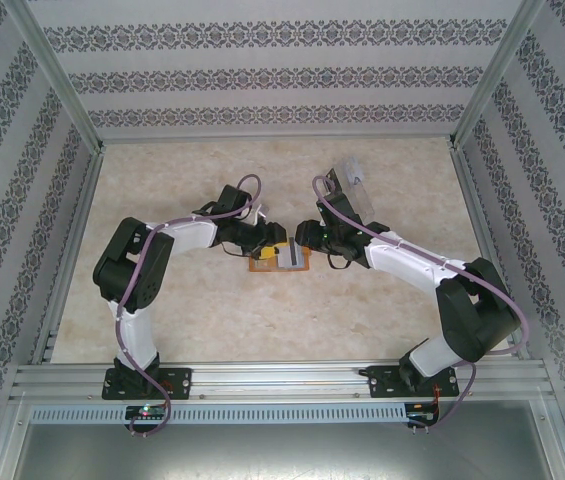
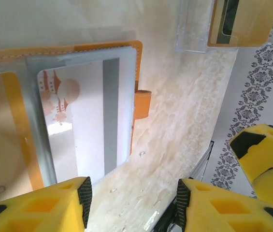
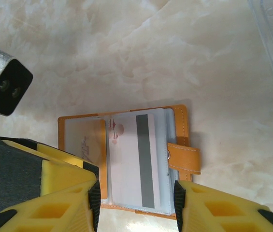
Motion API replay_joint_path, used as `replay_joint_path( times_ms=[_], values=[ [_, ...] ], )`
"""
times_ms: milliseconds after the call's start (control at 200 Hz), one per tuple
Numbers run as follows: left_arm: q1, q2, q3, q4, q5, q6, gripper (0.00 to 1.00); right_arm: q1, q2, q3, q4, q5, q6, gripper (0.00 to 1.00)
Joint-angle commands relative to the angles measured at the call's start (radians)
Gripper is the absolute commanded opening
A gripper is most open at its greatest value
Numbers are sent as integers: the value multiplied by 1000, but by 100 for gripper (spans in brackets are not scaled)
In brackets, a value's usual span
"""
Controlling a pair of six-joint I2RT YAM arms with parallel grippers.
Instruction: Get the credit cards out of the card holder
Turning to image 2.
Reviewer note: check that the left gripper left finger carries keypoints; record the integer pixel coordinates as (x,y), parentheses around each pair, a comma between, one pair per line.
(42,207)

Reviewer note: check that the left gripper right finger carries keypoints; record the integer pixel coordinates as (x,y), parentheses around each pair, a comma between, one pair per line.
(223,210)

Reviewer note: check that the gold card black magnetic stripe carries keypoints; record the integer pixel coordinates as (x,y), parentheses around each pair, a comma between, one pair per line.
(254,21)

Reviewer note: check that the orange card holder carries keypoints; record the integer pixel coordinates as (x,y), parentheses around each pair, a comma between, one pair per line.
(143,104)

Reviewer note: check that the white card orange print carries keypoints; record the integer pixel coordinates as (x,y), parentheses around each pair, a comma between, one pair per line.
(88,116)

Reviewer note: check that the clear acrylic card stand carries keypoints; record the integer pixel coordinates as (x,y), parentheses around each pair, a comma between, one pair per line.
(191,29)

